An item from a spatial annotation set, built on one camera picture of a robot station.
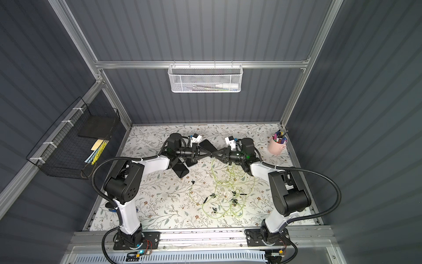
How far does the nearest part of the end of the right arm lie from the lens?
72 cm

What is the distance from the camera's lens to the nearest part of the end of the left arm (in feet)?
2.49

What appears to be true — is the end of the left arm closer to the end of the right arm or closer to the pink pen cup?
the end of the right arm

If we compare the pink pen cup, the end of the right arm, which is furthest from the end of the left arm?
the pink pen cup
